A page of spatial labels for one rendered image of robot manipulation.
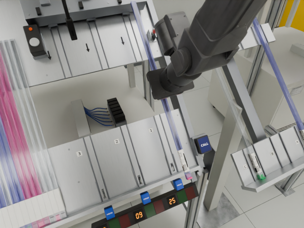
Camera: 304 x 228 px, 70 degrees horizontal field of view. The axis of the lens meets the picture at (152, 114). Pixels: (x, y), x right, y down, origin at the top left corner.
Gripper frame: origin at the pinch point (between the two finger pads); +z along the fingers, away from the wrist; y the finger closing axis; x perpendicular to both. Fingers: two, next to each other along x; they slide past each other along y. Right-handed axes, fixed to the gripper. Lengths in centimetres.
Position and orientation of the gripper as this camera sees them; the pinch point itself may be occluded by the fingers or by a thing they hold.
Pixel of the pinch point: (160, 88)
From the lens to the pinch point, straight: 59.3
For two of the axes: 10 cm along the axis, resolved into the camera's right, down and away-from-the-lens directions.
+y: -9.2, 2.8, -2.6
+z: -2.3, 1.2, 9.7
